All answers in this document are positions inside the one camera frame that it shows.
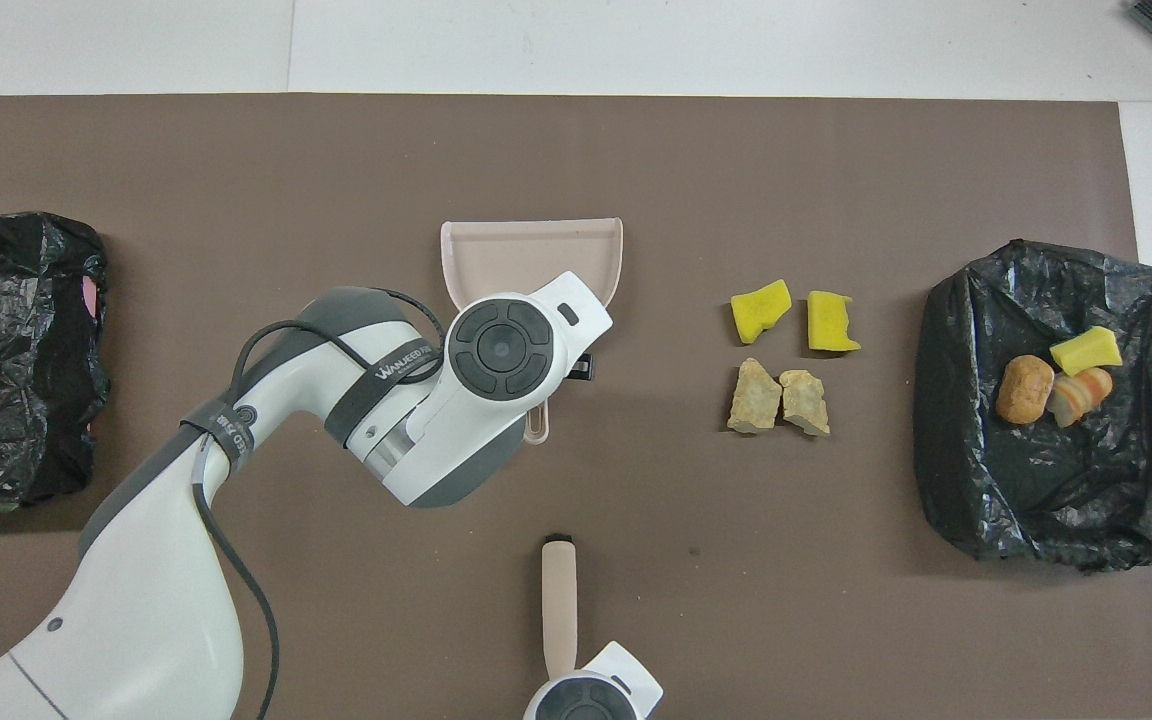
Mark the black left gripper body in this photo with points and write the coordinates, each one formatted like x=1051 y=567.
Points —
x=584 y=366

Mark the beige hand brush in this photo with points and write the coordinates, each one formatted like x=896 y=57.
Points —
x=560 y=600

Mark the black bag lined bin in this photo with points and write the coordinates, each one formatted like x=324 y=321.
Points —
x=6 y=380
x=1046 y=500

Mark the brown fried nugget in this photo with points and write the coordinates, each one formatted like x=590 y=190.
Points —
x=1026 y=390

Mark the yellow sponge piece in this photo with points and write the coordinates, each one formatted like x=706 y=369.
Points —
x=831 y=322
x=1086 y=350
x=758 y=312

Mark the brown table mat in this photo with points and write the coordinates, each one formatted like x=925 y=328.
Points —
x=536 y=150

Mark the beige plastic dustpan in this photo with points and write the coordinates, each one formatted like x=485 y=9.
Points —
x=526 y=260

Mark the small pink scrap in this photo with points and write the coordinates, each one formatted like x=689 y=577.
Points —
x=88 y=297

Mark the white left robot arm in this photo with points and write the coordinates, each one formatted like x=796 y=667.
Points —
x=136 y=620

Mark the torn bread piece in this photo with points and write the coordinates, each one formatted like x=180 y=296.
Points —
x=756 y=397
x=804 y=400

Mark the bread piece with orange crust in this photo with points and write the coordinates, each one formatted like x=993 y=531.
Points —
x=1079 y=393

